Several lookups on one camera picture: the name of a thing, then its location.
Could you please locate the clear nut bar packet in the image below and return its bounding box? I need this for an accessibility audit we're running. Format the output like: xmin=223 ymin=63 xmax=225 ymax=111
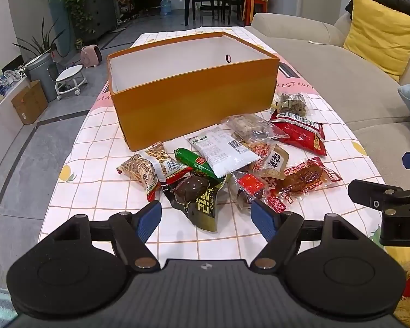
xmin=221 ymin=113 xmax=289 ymax=147

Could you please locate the brown cardboard carton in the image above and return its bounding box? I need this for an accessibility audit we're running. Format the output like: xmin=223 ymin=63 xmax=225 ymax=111
xmin=11 ymin=80 xmax=49 ymax=125

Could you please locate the beige sofa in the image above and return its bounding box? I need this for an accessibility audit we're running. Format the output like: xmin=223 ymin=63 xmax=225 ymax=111
xmin=243 ymin=12 xmax=410 ymax=192

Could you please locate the grey trash bin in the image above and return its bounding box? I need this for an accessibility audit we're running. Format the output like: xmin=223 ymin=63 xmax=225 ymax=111
xmin=25 ymin=53 xmax=61 ymax=103

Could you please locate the brown white label packet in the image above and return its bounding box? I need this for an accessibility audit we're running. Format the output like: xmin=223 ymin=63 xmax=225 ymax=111
xmin=249 ymin=143 xmax=290 ymax=181

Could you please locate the green sausage packet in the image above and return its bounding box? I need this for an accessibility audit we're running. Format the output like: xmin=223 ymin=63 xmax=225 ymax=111
xmin=174 ymin=148 xmax=219 ymax=180

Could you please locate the pink heater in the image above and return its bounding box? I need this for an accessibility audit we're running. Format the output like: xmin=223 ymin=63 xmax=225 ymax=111
xmin=80 ymin=45 xmax=103 ymax=68

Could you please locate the white snack packet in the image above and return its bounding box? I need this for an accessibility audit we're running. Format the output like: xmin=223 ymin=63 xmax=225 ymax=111
xmin=186 ymin=125 xmax=262 ymax=179

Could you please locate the yellow cushion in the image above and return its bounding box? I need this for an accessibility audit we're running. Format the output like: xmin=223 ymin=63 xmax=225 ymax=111
xmin=343 ymin=0 xmax=410 ymax=83

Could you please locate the orange cardboard box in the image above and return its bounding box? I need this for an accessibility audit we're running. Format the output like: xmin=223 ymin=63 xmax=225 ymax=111
xmin=107 ymin=31 xmax=280 ymax=152

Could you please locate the spiky leaf plant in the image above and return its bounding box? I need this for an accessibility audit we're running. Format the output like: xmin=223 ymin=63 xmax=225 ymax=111
xmin=12 ymin=19 xmax=68 ymax=63

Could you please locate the white shelf with toys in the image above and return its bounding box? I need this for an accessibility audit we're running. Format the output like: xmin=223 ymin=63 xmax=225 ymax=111
xmin=0 ymin=60 xmax=32 ymax=118

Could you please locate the white wheeled stool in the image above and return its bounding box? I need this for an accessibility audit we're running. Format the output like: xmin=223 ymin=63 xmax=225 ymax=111
xmin=55 ymin=64 xmax=88 ymax=101

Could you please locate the small red packet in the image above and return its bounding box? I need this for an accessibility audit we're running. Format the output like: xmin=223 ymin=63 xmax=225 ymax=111
xmin=230 ymin=171 xmax=268 ymax=209

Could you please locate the chicken leg packet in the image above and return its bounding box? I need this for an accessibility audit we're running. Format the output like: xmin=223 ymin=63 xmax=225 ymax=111
xmin=269 ymin=157 xmax=343 ymax=213

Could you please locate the dark drawer cabinet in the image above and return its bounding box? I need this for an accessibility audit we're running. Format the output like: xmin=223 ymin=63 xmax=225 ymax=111
xmin=84 ymin=0 xmax=118 ymax=42

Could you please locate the orange stool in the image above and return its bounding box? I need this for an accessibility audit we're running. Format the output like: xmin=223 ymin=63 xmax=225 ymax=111
xmin=242 ymin=0 xmax=269 ymax=24

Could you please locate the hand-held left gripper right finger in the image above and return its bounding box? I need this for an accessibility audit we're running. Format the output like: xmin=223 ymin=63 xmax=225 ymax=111
xmin=250 ymin=199 xmax=362 ymax=270

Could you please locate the red snack packet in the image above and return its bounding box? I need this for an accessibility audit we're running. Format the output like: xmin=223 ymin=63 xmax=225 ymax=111
xmin=269 ymin=111 xmax=329 ymax=157

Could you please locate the black braised egg packet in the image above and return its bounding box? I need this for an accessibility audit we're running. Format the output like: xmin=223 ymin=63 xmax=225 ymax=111
xmin=162 ymin=174 xmax=227 ymax=233

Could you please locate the checkered tablecloth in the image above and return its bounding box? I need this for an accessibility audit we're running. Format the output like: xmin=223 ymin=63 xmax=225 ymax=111
xmin=38 ymin=25 xmax=386 ymax=261

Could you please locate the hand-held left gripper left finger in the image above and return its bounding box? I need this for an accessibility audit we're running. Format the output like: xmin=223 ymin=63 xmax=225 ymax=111
xmin=52 ymin=200 xmax=162 ymax=270

